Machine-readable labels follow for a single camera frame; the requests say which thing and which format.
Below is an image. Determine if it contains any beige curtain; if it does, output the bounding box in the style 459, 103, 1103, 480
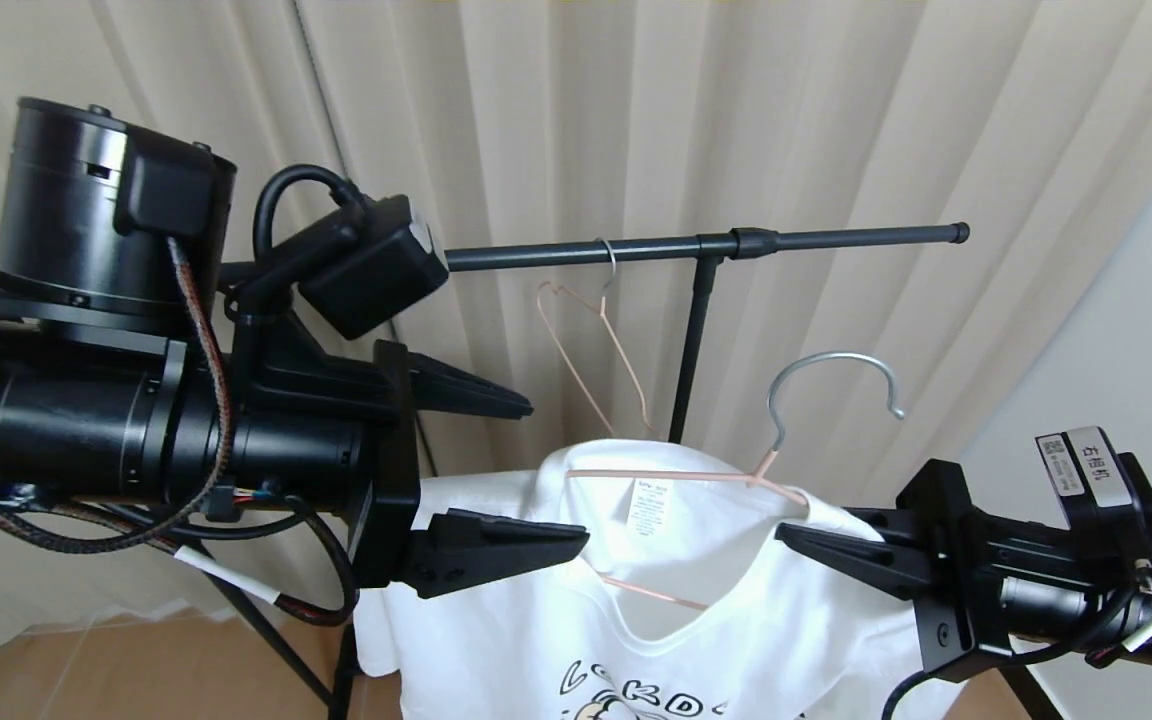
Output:
0, 0, 1152, 651

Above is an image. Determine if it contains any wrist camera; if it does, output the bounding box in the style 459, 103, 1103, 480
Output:
1034, 425, 1152, 546
226, 195, 450, 346

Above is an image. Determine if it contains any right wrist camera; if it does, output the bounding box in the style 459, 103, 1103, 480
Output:
1034, 425, 1152, 546

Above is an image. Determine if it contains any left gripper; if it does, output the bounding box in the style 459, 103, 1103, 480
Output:
184, 312, 590, 601

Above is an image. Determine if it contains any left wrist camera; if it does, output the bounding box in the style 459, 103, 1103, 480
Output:
226, 195, 450, 346

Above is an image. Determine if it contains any white printed T-shirt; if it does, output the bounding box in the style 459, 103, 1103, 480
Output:
354, 440, 967, 720

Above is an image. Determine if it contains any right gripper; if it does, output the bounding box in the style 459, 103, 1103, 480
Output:
774, 460, 1152, 683

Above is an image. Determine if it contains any pink clothes hanger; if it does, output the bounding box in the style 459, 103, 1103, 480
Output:
566, 352, 907, 611
536, 238, 655, 441

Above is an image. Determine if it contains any black clothes rack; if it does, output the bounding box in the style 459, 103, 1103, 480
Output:
219, 222, 970, 720

